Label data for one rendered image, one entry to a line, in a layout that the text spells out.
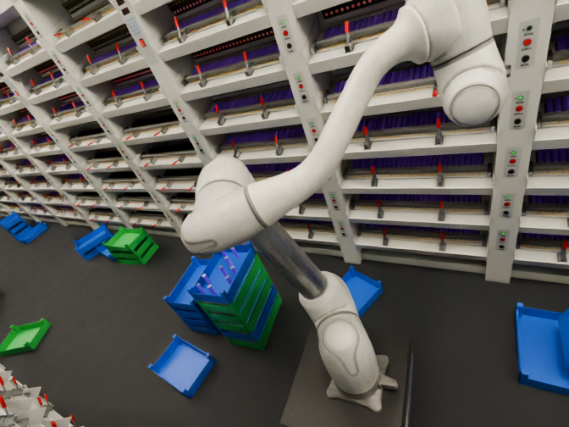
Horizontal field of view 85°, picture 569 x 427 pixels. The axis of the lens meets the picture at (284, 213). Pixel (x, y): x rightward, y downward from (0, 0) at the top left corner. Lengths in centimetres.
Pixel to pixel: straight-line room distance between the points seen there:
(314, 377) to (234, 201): 82
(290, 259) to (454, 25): 66
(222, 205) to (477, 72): 51
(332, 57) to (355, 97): 63
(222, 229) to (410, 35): 48
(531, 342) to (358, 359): 83
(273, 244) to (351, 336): 35
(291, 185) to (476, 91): 35
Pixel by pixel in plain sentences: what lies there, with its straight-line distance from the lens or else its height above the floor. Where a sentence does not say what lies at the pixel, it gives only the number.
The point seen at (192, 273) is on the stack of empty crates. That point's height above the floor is 25.
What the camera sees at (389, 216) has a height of 37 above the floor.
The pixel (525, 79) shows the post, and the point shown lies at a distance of 121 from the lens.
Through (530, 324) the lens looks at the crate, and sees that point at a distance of 168.
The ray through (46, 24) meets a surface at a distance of 227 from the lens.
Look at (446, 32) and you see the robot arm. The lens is 65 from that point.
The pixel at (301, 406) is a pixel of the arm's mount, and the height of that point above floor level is 27.
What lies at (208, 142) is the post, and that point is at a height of 84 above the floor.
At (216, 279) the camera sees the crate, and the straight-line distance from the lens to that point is 155.
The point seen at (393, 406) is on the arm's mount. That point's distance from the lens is 119.
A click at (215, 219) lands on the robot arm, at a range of 63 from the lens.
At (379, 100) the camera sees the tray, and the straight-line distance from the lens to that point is 126.
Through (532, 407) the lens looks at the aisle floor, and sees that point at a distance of 153.
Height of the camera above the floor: 140
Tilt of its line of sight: 35 degrees down
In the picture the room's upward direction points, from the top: 23 degrees counter-clockwise
